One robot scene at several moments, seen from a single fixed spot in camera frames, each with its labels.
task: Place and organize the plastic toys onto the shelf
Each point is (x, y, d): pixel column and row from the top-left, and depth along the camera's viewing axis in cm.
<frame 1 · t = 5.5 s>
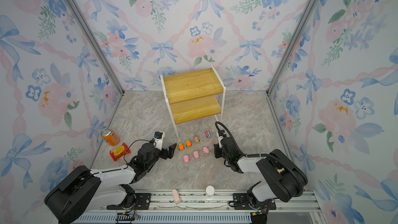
left hand: (169, 141, 87), fingers open
right hand: (214, 144, 93), fingers closed
orange soda can: (109, 136, 87), point 11 cm above the table
red snack packet: (119, 151, 89), point 3 cm above the table

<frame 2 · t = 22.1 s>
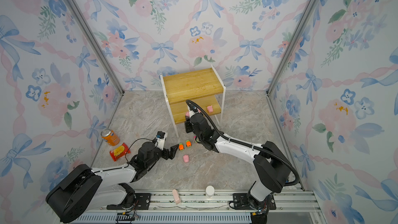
left hand: (172, 141, 86), fingers open
right hand: (187, 115, 83), fingers open
the named things where they were.

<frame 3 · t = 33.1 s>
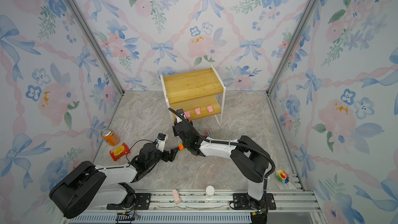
left hand: (172, 144, 88), fingers open
right hand: (178, 117, 85), fingers open
colourful flower toy: (282, 176, 81), point 3 cm above the table
the other named things where they were.

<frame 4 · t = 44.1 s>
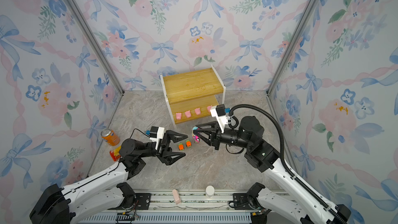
left hand: (184, 146, 58), fingers open
right hand: (195, 129, 57), fingers open
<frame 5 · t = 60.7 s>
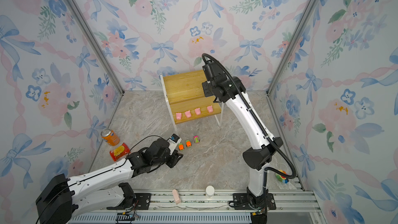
left hand: (180, 152, 80), fingers open
right hand: (211, 83, 75), fingers open
